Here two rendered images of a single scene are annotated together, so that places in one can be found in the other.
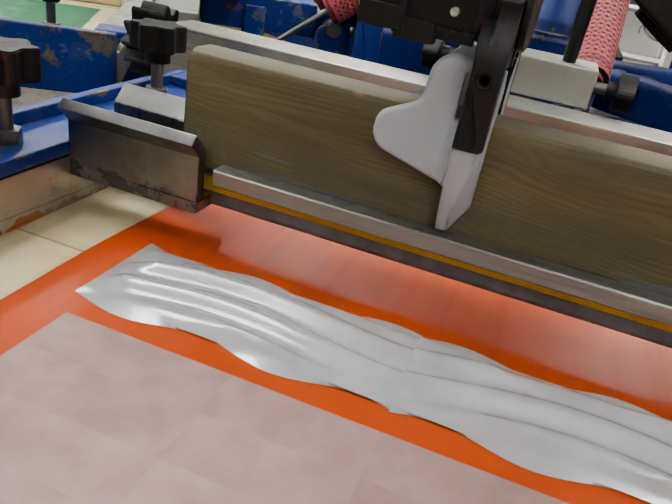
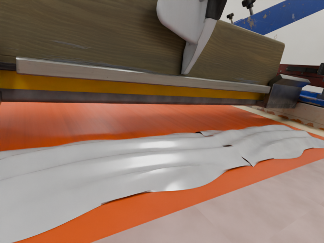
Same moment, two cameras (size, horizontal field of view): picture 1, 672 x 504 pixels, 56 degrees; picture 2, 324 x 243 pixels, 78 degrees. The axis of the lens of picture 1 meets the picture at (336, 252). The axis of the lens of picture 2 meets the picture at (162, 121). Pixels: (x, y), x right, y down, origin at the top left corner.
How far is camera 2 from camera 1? 0.27 m
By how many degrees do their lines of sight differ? 48
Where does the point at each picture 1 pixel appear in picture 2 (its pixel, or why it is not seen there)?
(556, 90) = not seen: hidden behind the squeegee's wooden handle
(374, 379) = (230, 155)
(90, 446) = not seen: outside the picture
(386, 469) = (307, 191)
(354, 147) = (132, 30)
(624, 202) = (240, 47)
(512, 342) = (208, 123)
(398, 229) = (170, 77)
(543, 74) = not seen: hidden behind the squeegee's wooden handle
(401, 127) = (174, 7)
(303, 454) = (300, 216)
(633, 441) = (282, 133)
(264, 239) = (52, 120)
